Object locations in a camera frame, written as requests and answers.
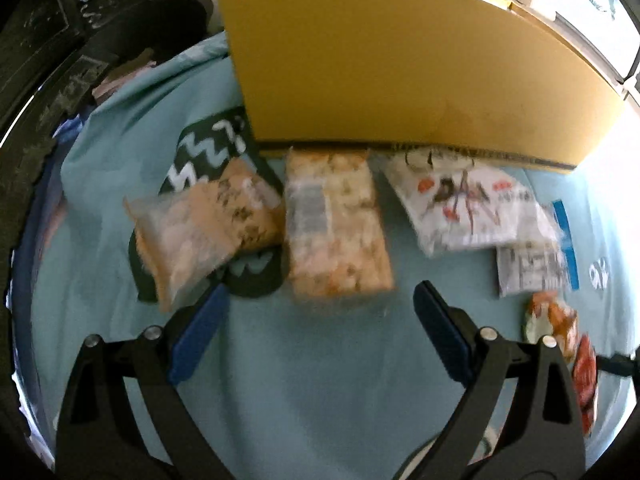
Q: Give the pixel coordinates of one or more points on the white red-print snack packet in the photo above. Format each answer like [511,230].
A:
[465,210]

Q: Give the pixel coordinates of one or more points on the teal printed cloth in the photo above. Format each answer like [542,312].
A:
[310,385]

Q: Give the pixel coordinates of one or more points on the black cloth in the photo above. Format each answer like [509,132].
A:
[170,20]

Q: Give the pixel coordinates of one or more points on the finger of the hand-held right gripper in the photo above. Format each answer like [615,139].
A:
[620,364]

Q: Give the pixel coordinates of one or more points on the yellow cardboard box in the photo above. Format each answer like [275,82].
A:
[400,60]

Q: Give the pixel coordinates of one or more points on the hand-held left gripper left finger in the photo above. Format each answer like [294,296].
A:
[197,332]

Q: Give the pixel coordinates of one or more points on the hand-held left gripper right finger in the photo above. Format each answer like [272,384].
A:
[445,332]

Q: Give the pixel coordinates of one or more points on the clear orange snack packet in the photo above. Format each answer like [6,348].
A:
[200,235]

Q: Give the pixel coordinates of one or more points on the dark carved wooden furniture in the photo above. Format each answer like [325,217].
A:
[50,35]

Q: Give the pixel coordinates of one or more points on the orange green snack packet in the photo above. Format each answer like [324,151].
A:
[555,320]

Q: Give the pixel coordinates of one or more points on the red snack packet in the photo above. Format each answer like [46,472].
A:
[585,380]

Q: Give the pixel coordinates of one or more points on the small white blue-edged packet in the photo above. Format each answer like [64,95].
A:
[530,265]

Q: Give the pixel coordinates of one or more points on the pink cloth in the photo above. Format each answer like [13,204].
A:
[125,77]

